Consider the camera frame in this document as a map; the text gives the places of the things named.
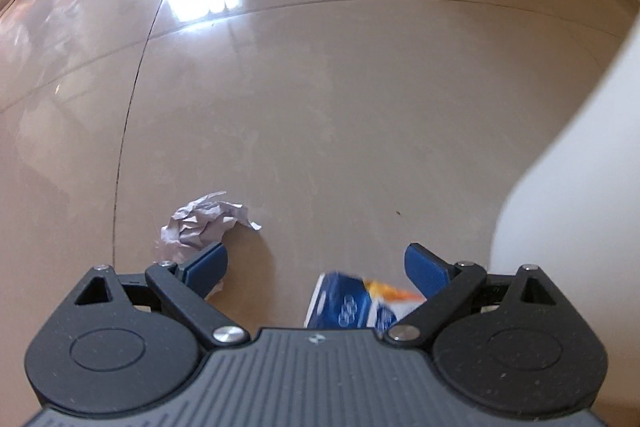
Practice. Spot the small blue drink carton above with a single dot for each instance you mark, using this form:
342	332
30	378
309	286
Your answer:
345	304

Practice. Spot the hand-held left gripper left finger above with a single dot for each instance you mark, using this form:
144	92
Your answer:
206	268

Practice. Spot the white trash bin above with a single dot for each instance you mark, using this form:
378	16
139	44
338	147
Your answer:
580	187

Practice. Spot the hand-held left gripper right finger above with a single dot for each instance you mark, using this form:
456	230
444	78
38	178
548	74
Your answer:
426	271

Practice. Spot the white paper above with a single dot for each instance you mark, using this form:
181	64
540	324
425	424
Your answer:
200	224

